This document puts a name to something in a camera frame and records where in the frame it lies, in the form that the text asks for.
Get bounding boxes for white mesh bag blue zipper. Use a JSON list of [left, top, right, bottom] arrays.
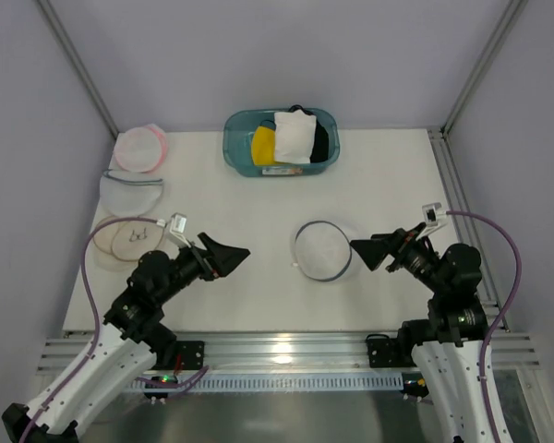
[[292, 220, 353, 282]]

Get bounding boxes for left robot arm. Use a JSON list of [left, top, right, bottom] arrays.
[[2, 233, 250, 442]]

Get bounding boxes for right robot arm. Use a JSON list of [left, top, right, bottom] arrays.
[[350, 224, 512, 442]]

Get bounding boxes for beige trimmed mesh bag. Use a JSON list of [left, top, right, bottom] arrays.
[[91, 216, 163, 272]]

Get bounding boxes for blue trimmed flat mesh bag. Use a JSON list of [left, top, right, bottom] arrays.
[[100, 169, 164, 217]]

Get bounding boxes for black bra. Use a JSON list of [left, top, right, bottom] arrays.
[[288, 104, 329, 163]]

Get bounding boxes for yellow bra pad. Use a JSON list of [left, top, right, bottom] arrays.
[[250, 126, 277, 166]]

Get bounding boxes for pink trimmed mesh bag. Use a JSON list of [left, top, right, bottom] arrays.
[[113, 124, 168, 173]]

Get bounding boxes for white folded bra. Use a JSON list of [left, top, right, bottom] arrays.
[[274, 111, 317, 164]]

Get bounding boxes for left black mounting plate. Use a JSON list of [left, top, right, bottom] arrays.
[[171, 341, 205, 372]]

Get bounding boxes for black mounting plate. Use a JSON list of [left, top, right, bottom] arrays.
[[365, 333, 403, 368], [171, 341, 205, 372]]

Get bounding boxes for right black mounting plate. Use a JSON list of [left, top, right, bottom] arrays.
[[365, 333, 403, 368]]

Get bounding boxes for teal plastic basin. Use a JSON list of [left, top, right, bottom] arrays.
[[223, 104, 341, 177]]

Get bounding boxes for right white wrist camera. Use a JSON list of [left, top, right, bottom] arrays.
[[419, 202, 448, 237]]

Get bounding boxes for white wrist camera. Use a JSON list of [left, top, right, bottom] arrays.
[[419, 202, 448, 237], [166, 213, 191, 248]]

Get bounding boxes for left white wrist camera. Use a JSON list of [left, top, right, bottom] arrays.
[[166, 213, 191, 248]]

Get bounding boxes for aluminium front rail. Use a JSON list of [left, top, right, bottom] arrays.
[[37, 330, 540, 375]]

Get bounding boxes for white slotted cable duct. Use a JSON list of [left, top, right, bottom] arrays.
[[119, 372, 405, 393]]

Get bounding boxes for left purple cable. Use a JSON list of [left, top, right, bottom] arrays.
[[16, 217, 172, 443]]

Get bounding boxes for right rear frame post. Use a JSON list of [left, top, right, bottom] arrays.
[[441, 0, 528, 136]]

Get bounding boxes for frame post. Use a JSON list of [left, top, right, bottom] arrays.
[[441, 0, 528, 136], [34, 0, 119, 139]]

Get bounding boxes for left rear frame post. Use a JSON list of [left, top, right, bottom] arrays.
[[34, 0, 119, 139]]

